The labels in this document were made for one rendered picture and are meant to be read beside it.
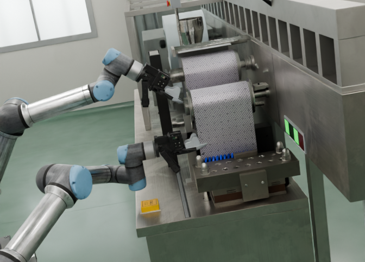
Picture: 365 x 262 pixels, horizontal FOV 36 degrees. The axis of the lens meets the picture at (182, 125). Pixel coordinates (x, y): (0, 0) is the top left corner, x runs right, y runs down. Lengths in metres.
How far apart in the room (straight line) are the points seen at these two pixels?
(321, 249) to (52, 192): 1.36
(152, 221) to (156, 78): 0.57
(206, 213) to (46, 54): 5.98
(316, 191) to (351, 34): 1.29
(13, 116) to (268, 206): 1.02
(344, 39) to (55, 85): 6.74
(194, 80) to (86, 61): 5.45
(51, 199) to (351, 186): 0.97
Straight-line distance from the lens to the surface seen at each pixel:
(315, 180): 2.62
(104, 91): 2.13
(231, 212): 2.15
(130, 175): 2.31
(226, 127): 2.31
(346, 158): 1.54
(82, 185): 1.99
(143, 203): 2.28
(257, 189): 2.18
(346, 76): 1.49
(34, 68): 7.98
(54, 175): 2.01
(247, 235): 2.21
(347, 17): 1.46
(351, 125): 1.51
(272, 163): 2.20
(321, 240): 2.76
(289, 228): 2.23
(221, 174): 2.16
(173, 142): 2.26
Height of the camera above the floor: 1.82
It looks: 16 degrees down
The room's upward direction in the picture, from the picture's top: 9 degrees counter-clockwise
